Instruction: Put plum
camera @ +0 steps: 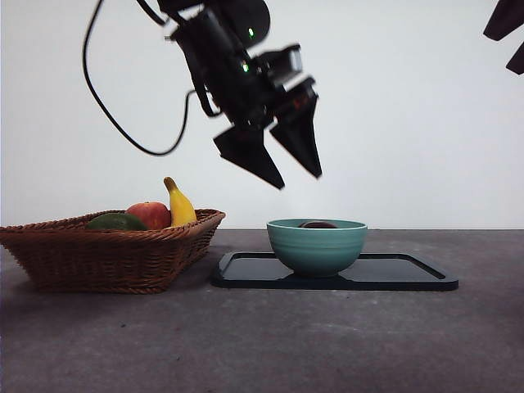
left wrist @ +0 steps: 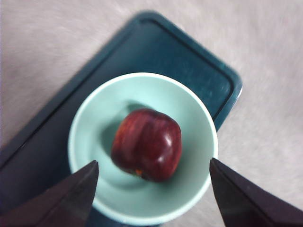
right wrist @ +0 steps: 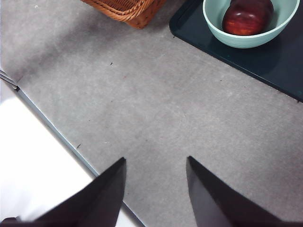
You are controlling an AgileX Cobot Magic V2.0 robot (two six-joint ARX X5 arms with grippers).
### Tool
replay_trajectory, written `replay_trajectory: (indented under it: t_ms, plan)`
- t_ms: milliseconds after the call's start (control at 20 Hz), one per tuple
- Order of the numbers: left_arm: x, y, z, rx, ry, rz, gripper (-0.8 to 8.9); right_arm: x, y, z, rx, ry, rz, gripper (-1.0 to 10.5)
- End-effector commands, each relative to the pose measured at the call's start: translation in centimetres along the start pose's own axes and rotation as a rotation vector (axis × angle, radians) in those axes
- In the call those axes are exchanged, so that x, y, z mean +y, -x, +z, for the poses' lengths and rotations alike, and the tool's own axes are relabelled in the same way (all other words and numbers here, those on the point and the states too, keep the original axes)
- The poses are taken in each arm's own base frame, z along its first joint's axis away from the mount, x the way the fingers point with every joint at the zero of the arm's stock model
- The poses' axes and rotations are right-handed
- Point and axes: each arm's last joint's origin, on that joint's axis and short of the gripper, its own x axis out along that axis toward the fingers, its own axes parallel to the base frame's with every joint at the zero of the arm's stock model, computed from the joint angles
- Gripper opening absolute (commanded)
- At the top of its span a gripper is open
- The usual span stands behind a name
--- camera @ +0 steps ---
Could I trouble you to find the yellow banana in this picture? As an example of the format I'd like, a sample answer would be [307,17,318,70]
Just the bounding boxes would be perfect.
[163,176,198,228]

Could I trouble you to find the black rectangular tray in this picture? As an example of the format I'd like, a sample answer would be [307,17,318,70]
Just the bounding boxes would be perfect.
[210,251,459,291]

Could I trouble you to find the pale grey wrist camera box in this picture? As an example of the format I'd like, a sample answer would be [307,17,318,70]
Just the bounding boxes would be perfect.
[255,43,305,89]

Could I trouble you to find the red yellow apple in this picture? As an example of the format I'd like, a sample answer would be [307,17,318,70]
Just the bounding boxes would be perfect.
[125,201,172,230]

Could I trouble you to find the green avocado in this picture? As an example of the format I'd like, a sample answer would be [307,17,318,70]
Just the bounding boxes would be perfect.
[84,212,149,232]

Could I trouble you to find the teal ribbed bowl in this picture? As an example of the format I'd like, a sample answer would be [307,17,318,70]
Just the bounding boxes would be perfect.
[266,218,368,278]

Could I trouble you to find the brown wicker basket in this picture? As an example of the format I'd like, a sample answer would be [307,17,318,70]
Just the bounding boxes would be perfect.
[0,208,227,294]

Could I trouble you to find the black cable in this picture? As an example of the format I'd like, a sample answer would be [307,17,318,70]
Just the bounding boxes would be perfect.
[83,0,197,156]

